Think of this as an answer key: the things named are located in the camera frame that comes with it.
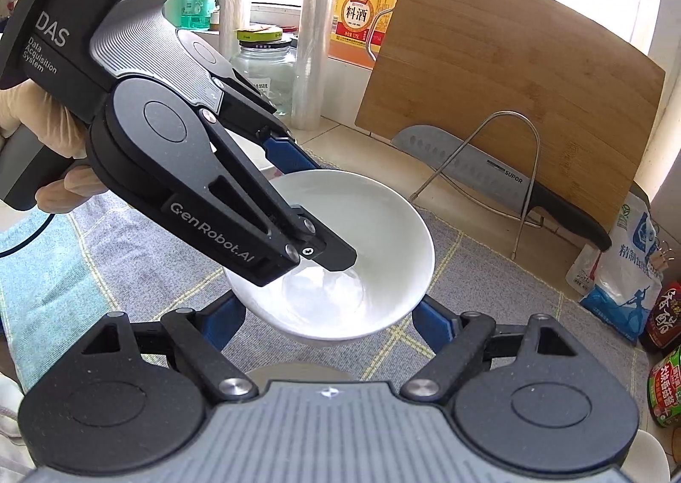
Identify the tall clear plastic wrap roll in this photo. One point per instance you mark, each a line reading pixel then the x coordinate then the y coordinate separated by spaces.
pixel 313 36

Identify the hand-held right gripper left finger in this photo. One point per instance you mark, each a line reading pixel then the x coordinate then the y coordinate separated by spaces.
pixel 226 323

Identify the teal cloth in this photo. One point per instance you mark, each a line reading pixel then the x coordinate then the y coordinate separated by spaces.
pixel 48 291

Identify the dark vinegar bottle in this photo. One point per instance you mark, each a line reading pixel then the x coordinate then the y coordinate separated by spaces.
pixel 665 318

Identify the green lidded food can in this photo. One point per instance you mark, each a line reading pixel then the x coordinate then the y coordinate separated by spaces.
pixel 667 387

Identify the wooden cutting board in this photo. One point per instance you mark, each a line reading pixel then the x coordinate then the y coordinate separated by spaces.
pixel 505 63

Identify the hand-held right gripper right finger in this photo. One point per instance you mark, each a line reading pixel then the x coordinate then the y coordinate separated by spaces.
pixel 433 323

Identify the grey checked cloth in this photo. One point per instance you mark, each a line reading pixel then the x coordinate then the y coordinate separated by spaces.
pixel 505 291

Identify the white ceramic bowl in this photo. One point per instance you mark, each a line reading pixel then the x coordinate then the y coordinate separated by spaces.
pixel 383 259

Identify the glass jar with lid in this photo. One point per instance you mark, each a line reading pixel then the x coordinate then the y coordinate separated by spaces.
pixel 266 68

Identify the person's left hand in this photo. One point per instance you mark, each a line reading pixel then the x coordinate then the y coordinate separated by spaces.
pixel 69 190

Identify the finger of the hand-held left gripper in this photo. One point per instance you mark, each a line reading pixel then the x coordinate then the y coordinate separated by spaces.
pixel 287 156
pixel 319 249

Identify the white blue salt bag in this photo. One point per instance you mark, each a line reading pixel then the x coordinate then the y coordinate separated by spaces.
pixel 633 259

